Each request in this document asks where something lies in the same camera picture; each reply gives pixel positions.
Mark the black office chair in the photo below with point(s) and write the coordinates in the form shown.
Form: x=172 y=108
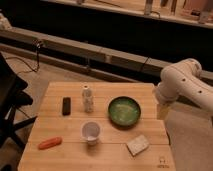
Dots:
x=12 y=97

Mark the wooden table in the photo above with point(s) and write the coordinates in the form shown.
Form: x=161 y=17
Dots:
x=66 y=138

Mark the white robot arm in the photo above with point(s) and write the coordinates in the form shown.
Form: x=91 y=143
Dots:
x=183 y=79

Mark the white paper cup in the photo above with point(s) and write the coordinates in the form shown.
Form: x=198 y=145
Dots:
x=90 y=132

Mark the green bowl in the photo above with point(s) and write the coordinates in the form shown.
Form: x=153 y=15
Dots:
x=124 y=111

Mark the orange carrot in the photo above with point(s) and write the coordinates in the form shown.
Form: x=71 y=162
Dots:
x=50 y=143

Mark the white sponge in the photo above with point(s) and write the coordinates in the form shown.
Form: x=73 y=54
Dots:
x=137 y=145

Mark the black rectangular block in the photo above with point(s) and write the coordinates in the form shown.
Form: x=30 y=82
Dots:
x=66 y=106

